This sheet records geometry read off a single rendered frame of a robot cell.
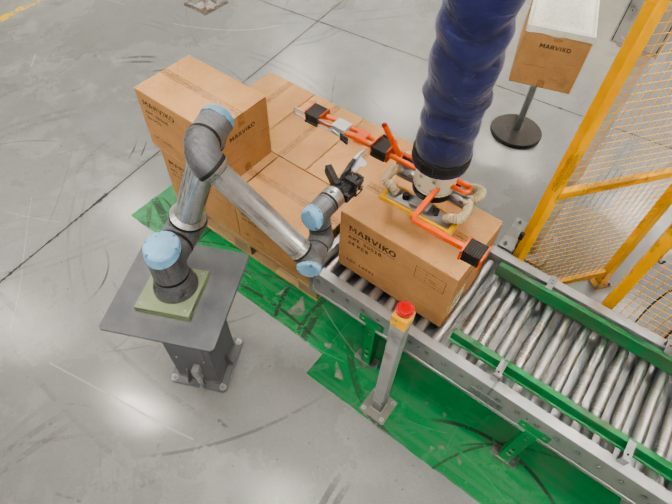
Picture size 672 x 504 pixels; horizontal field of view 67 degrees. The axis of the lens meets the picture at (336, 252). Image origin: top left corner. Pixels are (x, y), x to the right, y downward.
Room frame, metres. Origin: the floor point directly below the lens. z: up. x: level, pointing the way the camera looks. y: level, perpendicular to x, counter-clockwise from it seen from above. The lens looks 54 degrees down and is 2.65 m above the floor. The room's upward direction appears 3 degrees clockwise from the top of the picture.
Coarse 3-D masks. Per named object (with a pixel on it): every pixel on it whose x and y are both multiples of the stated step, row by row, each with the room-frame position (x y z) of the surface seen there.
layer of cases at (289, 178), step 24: (288, 96) 2.80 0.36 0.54; (312, 96) 2.81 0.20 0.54; (288, 120) 2.55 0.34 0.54; (360, 120) 2.59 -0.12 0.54; (288, 144) 2.33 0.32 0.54; (312, 144) 2.34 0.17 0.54; (336, 144) 2.35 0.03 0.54; (408, 144) 2.38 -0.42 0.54; (168, 168) 2.24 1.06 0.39; (264, 168) 2.13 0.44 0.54; (288, 168) 2.13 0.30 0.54; (312, 168) 2.14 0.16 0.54; (336, 168) 2.14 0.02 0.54; (360, 168) 2.15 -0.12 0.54; (216, 192) 1.99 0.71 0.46; (264, 192) 1.93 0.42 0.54; (288, 192) 1.94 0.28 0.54; (312, 192) 1.95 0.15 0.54; (216, 216) 2.02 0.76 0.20; (240, 216) 1.89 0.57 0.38; (288, 216) 1.76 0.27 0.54; (336, 216) 1.78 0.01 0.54; (264, 240) 1.78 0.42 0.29; (288, 264) 1.68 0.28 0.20
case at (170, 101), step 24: (168, 72) 2.43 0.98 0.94; (192, 72) 2.44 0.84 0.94; (216, 72) 2.45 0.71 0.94; (144, 96) 2.24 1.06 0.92; (168, 96) 2.22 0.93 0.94; (192, 96) 2.23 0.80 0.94; (216, 96) 2.24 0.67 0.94; (240, 96) 2.25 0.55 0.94; (264, 96) 2.26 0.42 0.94; (168, 120) 2.14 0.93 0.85; (192, 120) 2.04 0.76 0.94; (240, 120) 2.10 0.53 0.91; (264, 120) 2.23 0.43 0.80; (168, 144) 2.19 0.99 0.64; (240, 144) 2.07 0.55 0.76; (264, 144) 2.22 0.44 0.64; (240, 168) 2.05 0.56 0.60
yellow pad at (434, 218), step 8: (384, 192) 1.45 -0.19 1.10; (400, 192) 1.44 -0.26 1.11; (408, 192) 1.45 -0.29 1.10; (384, 200) 1.41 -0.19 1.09; (392, 200) 1.40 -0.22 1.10; (400, 200) 1.40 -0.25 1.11; (408, 200) 1.40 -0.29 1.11; (400, 208) 1.37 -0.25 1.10; (408, 208) 1.36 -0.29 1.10; (416, 208) 1.36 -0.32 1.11; (432, 208) 1.36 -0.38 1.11; (440, 208) 1.37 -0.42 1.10; (424, 216) 1.32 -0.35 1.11; (432, 216) 1.32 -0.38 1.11; (440, 216) 1.32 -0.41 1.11; (432, 224) 1.29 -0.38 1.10; (440, 224) 1.28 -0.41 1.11; (448, 224) 1.28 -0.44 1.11; (456, 224) 1.29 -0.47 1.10; (448, 232) 1.25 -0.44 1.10
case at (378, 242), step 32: (352, 224) 1.43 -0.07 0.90; (384, 224) 1.40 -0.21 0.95; (480, 224) 1.43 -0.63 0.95; (352, 256) 1.42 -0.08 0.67; (384, 256) 1.32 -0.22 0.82; (416, 256) 1.24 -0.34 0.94; (448, 256) 1.24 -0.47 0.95; (384, 288) 1.31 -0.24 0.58; (416, 288) 1.22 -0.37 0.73; (448, 288) 1.14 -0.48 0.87
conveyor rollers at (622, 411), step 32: (512, 288) 1.36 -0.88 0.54; (448, 320) 1.16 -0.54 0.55; (544, 320) 1.19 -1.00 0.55; (544, 352) 1.03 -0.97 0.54; (576, 352) 1.03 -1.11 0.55; (512, 384) 0.86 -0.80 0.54; (576, 384) 0.88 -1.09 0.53; (608, 384) 0.88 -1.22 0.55; (640, 384) 0.89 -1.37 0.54; (640, 416) 0.75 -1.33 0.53; (608, 448) 0.61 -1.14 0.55
